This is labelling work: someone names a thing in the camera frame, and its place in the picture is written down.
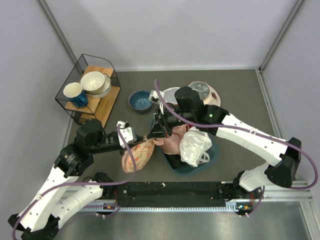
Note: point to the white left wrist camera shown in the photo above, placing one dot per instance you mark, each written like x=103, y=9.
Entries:
x=126, y=134

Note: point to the black garment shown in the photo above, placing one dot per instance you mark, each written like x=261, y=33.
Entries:
x=175, y=161

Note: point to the white bowl underneath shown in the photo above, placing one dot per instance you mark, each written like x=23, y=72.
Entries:
x=106, y=89

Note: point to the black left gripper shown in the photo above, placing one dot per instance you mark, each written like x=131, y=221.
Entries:
x=140, y=138

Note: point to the blue mug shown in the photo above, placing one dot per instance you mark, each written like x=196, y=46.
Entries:
x=75, y=93

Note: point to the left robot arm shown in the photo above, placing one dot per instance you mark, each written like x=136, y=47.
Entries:
x=62, y=195

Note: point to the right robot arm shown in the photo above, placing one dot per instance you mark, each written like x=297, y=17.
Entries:
x=282, y=157

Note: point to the teal plastic basin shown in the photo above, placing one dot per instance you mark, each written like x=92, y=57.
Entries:
x=188, y=170

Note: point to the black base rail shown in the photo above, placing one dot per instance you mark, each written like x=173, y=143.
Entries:
x=174, y=194

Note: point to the white bra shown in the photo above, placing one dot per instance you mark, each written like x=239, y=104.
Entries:
x=194, y=146

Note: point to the floral mesh laundry bag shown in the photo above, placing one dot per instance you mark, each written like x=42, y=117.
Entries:
x=141, y=153

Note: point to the black wire wooden shelf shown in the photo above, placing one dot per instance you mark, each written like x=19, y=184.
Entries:
x=97, y=108

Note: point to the pink bra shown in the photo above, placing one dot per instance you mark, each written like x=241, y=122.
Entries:
x=171, y=145

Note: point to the cream ceramic bowl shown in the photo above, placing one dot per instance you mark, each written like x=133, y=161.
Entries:
x=93, y=82

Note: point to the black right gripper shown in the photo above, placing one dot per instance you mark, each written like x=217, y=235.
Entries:
x=158, y=130

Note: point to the dark blue ceramic bowl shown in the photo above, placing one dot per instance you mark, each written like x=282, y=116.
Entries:
x=139, y=101

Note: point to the white insulated lunch bag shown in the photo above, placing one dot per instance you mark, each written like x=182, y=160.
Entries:
x=207, y=94

